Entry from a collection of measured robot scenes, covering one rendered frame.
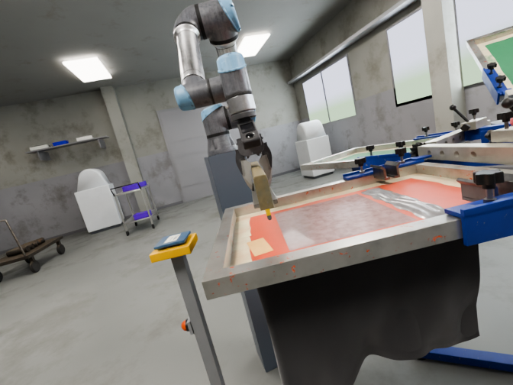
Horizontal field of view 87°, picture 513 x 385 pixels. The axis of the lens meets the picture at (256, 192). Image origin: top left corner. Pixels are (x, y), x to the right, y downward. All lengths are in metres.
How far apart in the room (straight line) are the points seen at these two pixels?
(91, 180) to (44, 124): 2.11
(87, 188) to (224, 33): 6.85
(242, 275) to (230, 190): 0.84
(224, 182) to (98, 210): 6.54
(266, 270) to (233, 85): 0.47
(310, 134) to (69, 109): 6.32
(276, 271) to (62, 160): 8.53
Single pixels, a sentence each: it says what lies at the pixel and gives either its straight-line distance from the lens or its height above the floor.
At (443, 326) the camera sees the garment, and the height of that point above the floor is 0.71.
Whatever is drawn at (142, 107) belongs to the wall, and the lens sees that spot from 8.58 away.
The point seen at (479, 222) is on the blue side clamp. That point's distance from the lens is 0.62.
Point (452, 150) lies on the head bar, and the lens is 1.14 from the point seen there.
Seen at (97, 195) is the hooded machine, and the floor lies 0.89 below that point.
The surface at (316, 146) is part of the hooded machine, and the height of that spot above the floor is 0.79.
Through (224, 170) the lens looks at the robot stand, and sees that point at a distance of 1.30.
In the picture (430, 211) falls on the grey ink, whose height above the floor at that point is 0.96.
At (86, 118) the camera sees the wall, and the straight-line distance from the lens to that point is 8.77.
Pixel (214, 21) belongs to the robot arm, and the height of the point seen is 1.67.
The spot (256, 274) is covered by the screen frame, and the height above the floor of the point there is 0.98.
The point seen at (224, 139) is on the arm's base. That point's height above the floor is 1.26.
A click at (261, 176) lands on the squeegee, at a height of 1.14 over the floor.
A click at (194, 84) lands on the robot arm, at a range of 0.87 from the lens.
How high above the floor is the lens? 1.21
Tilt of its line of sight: 10 degrees down
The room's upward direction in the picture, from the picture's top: 14 degrees counter-clockwise
